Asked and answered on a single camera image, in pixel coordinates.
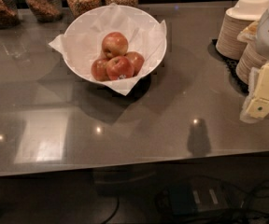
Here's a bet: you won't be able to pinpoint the dark box under table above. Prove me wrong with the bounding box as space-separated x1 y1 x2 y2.
154 180 231 217

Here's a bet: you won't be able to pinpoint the black cables on floor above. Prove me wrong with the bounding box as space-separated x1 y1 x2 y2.
171 175 269 224

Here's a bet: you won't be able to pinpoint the white paper liner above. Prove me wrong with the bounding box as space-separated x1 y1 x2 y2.
48 3 168 97

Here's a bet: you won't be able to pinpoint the front stack of paper bowls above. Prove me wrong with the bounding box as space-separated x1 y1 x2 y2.
235 42 267 84

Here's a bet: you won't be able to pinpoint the black rubber mat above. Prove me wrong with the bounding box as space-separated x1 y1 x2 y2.
216 49 248 95

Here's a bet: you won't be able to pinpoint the red apple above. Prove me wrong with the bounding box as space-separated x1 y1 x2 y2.
125 51 145 76
102 32 128 59
91 58 108 81
106 56 135 80

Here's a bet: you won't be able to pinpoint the back stack of paper bowls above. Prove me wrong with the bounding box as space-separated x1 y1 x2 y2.
216 0 269 60

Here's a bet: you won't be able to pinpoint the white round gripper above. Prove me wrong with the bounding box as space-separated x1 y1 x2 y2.
240 8 269 123

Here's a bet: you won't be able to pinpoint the stack of paper bowls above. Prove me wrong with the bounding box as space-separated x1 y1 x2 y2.
216 0 269 60
235 42 267 84

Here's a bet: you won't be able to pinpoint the white bowl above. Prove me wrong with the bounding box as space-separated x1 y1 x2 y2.
62 5 168 85

